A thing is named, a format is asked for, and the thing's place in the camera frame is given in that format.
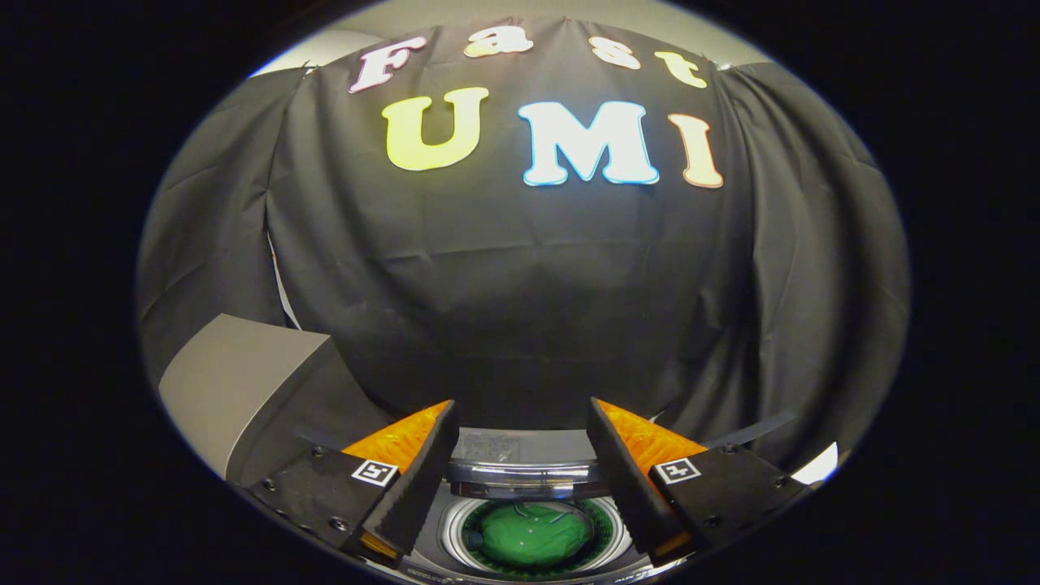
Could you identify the green polo shirt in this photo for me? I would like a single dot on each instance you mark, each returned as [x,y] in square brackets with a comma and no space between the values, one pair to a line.
[532,536]

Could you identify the grey washing machine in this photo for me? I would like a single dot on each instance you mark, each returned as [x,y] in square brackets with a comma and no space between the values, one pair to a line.
[520,445]

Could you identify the grey cabinet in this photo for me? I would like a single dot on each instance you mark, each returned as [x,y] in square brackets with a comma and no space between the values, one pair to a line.
[236,382]

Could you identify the white board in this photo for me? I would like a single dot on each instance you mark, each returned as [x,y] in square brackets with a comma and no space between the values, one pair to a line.
[816,465]

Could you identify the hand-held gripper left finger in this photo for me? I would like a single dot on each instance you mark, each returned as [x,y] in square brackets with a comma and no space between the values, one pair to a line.
[414,487]

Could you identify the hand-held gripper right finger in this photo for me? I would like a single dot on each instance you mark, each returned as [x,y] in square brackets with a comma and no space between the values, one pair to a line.
[626,487]

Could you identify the black backdrop cloth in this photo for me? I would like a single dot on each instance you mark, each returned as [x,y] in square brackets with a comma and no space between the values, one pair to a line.
[520,284]

